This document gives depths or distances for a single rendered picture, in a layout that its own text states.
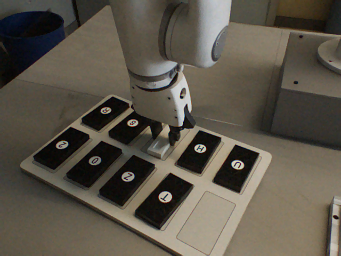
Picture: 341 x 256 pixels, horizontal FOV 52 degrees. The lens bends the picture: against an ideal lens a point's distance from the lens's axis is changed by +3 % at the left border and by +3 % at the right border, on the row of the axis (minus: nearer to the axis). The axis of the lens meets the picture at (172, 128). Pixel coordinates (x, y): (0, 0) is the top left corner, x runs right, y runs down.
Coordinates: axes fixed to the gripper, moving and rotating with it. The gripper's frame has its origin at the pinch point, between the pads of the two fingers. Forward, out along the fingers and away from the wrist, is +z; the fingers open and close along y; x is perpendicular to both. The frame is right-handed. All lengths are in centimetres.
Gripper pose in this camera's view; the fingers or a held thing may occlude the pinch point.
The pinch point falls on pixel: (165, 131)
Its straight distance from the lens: 66.8
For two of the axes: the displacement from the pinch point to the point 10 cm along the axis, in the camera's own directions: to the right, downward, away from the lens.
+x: -4.4, 7.3, -5.3
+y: -8.9, -3.0, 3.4
